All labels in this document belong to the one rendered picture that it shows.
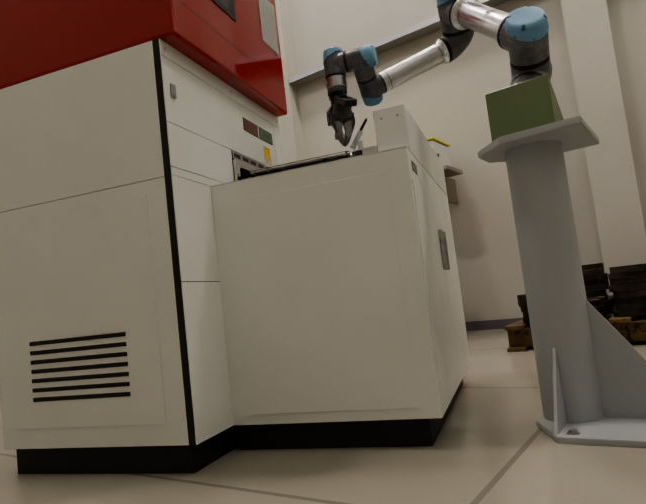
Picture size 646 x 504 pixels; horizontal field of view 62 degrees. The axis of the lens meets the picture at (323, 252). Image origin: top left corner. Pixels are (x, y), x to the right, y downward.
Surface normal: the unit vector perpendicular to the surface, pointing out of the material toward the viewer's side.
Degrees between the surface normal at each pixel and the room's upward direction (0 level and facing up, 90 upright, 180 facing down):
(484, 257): 90
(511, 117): 90
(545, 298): 90
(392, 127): 90
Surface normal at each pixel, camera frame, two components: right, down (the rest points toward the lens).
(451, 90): -0.57, 0.00
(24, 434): -0.33, -0.04
